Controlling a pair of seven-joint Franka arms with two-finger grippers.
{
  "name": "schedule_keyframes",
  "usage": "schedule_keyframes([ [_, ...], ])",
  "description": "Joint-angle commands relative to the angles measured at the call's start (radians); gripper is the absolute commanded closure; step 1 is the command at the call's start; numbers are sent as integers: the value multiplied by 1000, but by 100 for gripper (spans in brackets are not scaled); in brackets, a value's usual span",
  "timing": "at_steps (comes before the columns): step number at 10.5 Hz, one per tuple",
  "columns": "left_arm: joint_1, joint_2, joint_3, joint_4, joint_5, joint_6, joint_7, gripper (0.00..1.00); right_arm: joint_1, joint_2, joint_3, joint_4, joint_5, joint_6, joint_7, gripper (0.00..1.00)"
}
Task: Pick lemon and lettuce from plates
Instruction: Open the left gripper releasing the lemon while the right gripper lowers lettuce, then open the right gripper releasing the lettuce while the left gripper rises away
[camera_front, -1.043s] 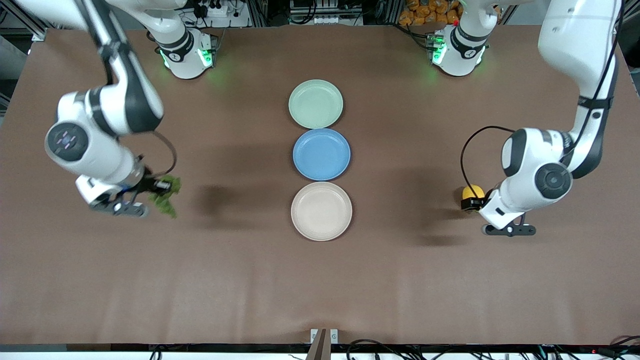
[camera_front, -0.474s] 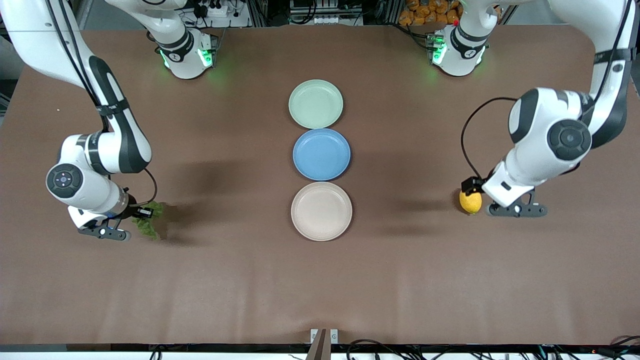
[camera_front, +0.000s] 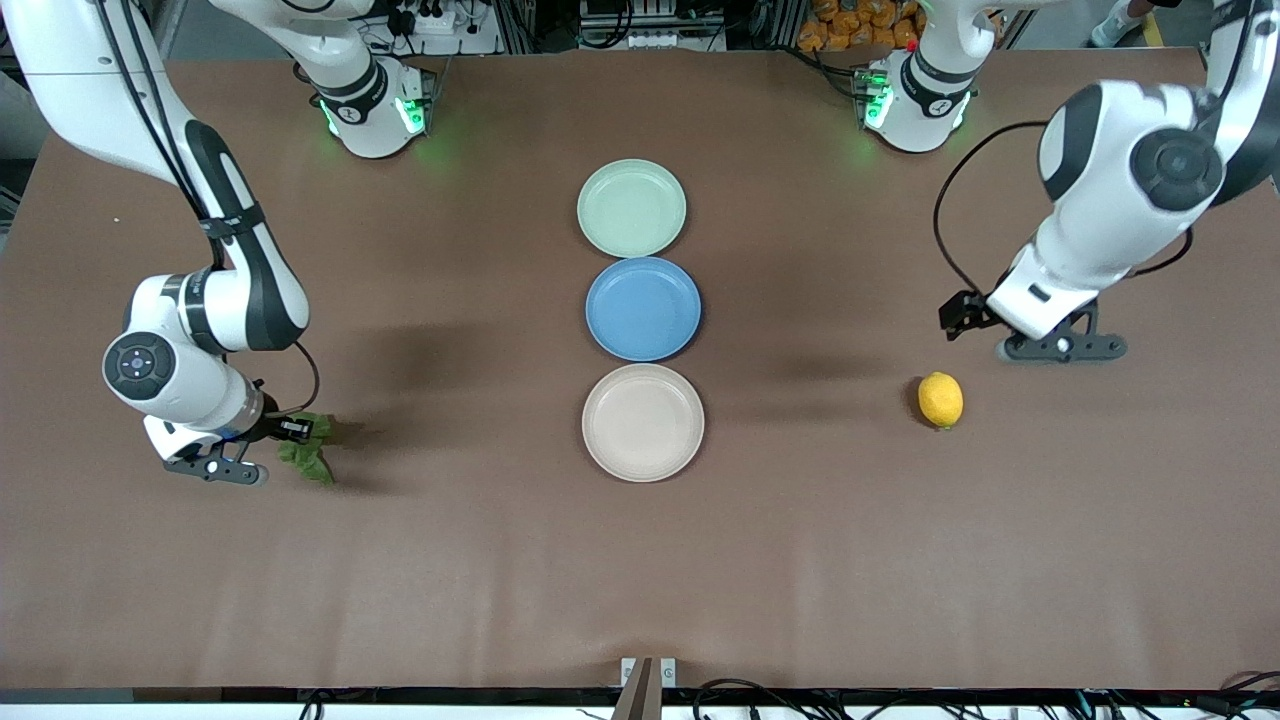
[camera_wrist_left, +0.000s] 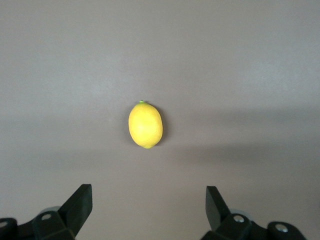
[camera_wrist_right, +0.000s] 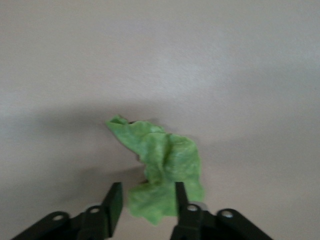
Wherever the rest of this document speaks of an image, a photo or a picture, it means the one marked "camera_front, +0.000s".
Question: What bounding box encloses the green lettuce leaf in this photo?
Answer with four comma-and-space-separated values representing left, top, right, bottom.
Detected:
277, 412, 339, 488

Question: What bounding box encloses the yellow lemon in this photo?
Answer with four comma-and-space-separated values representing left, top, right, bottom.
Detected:
918, 372, 965, 431

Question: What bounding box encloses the white sneaker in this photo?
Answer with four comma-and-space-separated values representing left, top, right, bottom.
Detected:
1090, 0, 1139, 48

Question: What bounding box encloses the bag of orange fruit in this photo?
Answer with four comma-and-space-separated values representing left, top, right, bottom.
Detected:
797, 0, 921, 51

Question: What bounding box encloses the blue plate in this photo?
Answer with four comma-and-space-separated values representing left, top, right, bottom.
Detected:
585, 256, 703, 362

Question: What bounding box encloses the beige plate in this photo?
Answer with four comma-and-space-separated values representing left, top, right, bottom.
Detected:
581, 363, 706, 484

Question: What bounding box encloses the light green plate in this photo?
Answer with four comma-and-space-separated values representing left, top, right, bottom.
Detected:
577, 159, 688, 259

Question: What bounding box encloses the white power strip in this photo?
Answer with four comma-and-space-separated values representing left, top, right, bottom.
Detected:
385, 0, 479, 36

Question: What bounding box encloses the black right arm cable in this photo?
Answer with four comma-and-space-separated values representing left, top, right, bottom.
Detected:
95, 0, 321, 416

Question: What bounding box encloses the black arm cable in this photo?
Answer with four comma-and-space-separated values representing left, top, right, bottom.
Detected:
933, 120, 1196, 301
95, 0, 321, 416

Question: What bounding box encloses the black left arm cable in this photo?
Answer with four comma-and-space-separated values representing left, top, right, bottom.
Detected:
933, 120, 1196, 301

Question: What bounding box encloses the black base cable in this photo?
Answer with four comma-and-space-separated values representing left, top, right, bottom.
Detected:
790, 45, 866, 96

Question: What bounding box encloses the white table edge bracket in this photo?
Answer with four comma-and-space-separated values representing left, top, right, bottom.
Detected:
620, 657, 678, 689

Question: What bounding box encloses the brown post at table edge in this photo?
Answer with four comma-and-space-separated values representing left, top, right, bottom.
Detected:
612, 657, 656, 720

